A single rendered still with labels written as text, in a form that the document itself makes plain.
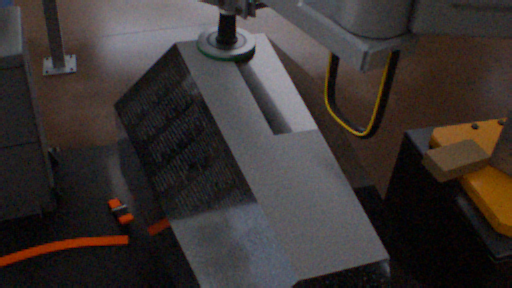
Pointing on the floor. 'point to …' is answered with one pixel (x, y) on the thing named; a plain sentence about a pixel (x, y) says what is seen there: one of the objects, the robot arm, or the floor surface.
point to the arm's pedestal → (21, 129)
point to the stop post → (59, 63)
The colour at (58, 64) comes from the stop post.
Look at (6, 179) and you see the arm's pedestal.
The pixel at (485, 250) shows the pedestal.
